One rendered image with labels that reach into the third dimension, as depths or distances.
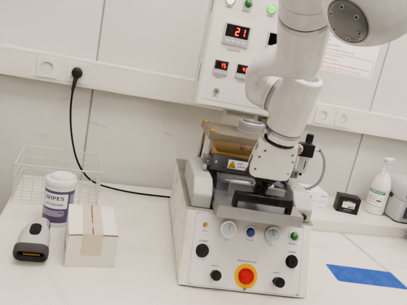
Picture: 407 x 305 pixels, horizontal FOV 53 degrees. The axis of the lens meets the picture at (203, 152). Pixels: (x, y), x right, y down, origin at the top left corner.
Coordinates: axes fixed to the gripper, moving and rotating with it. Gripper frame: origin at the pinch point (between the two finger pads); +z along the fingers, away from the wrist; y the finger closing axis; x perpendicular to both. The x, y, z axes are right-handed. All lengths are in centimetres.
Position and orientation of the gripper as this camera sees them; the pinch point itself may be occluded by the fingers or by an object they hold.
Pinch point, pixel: (260, 189)
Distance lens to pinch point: 104.7
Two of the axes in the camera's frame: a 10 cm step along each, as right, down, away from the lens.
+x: -0.5, -5.6, 8.2
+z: -2.2, 8.1, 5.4
